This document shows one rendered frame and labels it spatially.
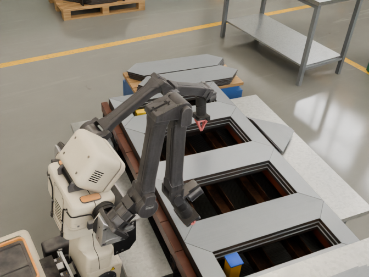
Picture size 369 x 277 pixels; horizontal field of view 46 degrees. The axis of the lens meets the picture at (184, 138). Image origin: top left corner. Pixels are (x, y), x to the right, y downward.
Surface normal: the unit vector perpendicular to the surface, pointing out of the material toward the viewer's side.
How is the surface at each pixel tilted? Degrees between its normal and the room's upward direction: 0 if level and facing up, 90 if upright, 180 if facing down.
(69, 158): 48
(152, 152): 89
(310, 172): 0
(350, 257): 0
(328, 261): 0
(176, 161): 90
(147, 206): 90
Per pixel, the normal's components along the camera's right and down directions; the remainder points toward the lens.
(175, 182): 0.49, 0.39
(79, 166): -0.58, -0.33
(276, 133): 0.06, -0.80
